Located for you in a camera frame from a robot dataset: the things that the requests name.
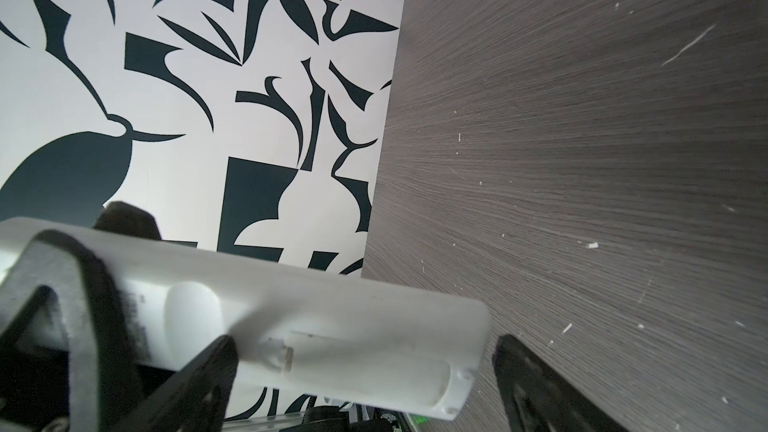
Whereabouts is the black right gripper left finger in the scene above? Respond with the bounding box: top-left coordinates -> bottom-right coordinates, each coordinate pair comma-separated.
113,335 -> 239,431

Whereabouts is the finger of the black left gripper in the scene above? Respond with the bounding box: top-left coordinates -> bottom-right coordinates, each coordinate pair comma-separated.
1,230 -> 143,431
93,201 -> 161,240

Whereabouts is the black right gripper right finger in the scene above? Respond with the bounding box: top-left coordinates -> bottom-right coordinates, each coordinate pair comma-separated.
492,335 -> 626,432

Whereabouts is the white remote control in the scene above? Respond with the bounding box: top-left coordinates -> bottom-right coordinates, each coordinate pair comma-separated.
0,217 -> 492,421

